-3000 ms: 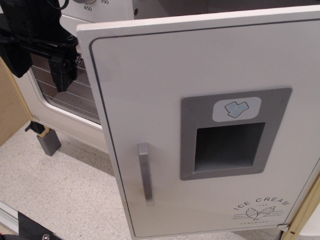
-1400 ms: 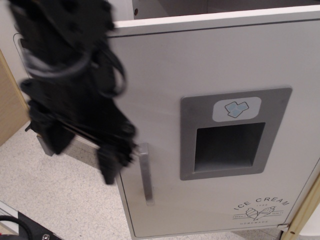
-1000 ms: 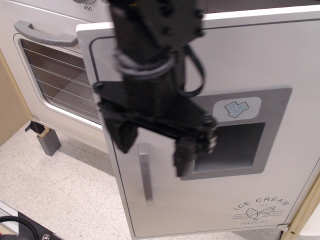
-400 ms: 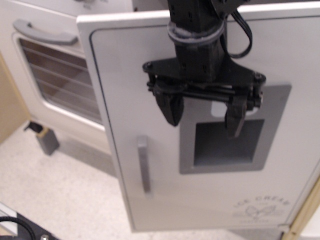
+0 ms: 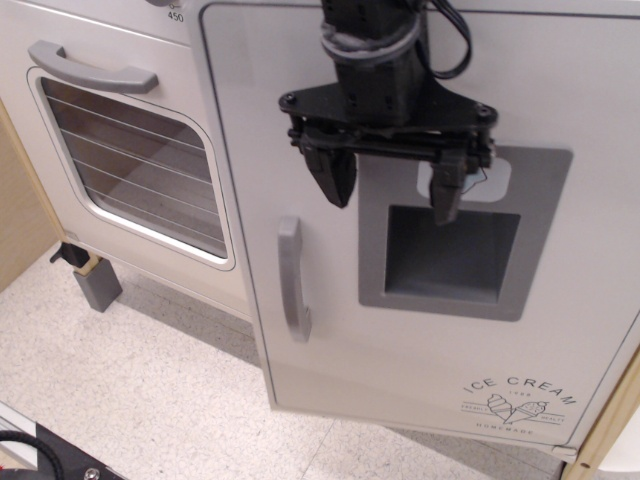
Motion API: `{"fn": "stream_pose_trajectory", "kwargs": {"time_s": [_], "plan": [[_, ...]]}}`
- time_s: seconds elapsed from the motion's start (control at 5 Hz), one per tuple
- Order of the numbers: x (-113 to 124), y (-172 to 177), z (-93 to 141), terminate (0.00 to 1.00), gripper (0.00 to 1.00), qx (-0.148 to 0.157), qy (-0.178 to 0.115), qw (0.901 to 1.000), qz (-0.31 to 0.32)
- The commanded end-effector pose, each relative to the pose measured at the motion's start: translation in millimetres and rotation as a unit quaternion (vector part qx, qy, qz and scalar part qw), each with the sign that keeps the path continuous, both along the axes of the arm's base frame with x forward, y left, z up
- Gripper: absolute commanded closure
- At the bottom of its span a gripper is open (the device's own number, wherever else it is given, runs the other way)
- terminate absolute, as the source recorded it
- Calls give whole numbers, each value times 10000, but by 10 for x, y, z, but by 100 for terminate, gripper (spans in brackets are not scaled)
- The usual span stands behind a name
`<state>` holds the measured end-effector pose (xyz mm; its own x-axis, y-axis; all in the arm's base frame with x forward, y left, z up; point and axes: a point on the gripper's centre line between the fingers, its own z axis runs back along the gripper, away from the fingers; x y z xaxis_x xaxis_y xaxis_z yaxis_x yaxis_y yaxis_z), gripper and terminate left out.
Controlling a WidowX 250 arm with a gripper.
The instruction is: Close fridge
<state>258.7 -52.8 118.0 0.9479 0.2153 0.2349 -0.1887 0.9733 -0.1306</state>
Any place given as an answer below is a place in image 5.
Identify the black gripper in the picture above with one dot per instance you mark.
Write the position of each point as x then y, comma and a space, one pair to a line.
393, 109

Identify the white toy fridge door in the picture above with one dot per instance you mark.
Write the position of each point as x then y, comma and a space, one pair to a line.
561, 74

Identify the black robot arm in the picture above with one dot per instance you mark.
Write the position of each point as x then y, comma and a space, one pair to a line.
368, 33

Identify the grey ice dispenser recess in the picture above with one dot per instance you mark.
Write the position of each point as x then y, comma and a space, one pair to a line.
480, 265

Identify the white toy oven door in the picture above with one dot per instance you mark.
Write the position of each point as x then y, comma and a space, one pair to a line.
131, 177

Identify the grey oven dial knob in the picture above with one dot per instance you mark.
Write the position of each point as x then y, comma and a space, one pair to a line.
159, 3

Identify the grey kitchen leg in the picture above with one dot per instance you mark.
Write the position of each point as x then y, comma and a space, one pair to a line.
98, 282

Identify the black clamp on leg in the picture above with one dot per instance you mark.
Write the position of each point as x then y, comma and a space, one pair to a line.
72, 254

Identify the white toy kitchen cabinet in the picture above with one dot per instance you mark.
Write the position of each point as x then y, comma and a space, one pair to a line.
32, 17

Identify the wooden panel left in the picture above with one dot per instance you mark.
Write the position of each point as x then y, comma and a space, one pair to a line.
28, 225

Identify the grey fridge door handle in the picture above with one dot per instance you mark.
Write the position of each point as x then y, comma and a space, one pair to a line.
289, 263

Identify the light wooden side post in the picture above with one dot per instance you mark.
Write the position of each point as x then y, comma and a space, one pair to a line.
604, 361

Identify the grey oven door handle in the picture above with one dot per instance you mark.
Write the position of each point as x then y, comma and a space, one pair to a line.
52, 58

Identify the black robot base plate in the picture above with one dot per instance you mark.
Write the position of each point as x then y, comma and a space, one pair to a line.
75, 462

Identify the aluminium rail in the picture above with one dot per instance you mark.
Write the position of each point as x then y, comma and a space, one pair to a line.
17, 455

